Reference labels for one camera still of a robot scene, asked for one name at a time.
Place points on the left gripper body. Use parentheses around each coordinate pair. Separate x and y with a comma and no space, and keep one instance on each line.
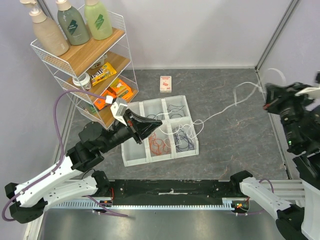
(132,128)

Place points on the orange yellow snack box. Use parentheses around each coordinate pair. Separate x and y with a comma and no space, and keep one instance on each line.
(121,90)

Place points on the beige pump bottle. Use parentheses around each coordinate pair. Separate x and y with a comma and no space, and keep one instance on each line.
(46,30)

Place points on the white paper cup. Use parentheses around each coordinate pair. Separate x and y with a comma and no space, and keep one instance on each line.
(83,81)

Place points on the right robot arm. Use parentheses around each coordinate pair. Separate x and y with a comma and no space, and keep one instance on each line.
(302,133)

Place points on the white compartment tray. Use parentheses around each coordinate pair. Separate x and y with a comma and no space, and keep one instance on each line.
(175,138)

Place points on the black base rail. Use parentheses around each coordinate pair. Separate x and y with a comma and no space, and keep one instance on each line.
(169,192)

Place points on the light green pump bottle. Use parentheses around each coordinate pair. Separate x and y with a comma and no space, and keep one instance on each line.
(97,19)

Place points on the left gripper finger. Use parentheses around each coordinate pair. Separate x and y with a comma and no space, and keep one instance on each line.
(145,129)
(141,121)

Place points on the white sponge box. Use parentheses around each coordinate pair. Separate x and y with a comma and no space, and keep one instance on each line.
(165,84)

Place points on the yellow candy bag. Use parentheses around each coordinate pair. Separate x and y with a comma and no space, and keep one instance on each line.
(105,72)

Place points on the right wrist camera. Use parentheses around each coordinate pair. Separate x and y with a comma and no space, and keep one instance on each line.
(312,92)

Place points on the dark green pump bottle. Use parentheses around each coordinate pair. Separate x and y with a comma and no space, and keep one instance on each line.
(72,23)

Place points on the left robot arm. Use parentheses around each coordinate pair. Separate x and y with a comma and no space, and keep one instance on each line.
(29,200)

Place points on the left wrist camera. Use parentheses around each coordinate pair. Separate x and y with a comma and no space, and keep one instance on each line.
(118,108)

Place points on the white wire shelf rack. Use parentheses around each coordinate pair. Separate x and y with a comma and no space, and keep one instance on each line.
(80,59)

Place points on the white tub on shelf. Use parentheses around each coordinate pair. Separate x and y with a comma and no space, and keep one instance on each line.
(100,62)

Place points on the slotted cable duct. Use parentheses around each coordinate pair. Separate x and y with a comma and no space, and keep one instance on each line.
(87,204)

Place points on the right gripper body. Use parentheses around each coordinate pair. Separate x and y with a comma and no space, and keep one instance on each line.
(275,100)

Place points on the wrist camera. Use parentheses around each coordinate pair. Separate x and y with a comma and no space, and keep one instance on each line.
(118,108)
(312,92)

